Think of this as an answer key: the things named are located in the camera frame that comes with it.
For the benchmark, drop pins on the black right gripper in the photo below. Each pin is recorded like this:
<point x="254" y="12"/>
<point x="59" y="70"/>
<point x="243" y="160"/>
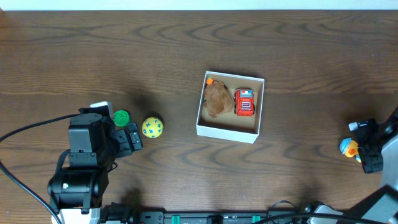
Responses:
<point x="365" y="149"/>

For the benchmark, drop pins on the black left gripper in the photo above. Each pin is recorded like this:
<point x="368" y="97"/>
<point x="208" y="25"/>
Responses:
<point x="123" y="140"/>

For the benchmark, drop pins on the blue and yellow duck toy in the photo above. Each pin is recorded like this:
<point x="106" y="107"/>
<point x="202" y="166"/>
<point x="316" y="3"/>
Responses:
<point x="349" y="148"/>

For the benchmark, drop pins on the yellow ball with blue letters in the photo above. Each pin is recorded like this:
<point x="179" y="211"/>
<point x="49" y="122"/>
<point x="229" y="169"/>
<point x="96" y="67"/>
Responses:
<point x="152" y="127"/>

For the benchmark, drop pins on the brown plush toy with carrot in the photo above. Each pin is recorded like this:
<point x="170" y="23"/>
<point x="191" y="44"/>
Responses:
<point x="217" y="99"/>

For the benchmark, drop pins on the red toy fire truck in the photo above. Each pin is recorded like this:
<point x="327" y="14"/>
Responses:
<point x="244" y="102"/>

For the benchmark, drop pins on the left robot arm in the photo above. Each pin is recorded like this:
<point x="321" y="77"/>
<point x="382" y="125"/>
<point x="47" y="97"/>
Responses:
<point x="76" y="191"/>

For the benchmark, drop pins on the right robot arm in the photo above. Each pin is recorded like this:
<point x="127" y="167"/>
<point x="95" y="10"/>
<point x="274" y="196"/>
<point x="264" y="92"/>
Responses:
<point x="380" y="206"/>

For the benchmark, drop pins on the green round toy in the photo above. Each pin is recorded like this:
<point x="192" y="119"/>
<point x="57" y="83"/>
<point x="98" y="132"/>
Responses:
<point x="121" y="118"/>

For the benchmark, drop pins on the white cardboard box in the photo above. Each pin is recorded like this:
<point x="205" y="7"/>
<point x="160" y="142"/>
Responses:
<point x="230" y="126"/>

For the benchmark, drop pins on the black rail with green clips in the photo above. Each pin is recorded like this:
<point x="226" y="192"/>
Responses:
<point x="118" y="213"/>

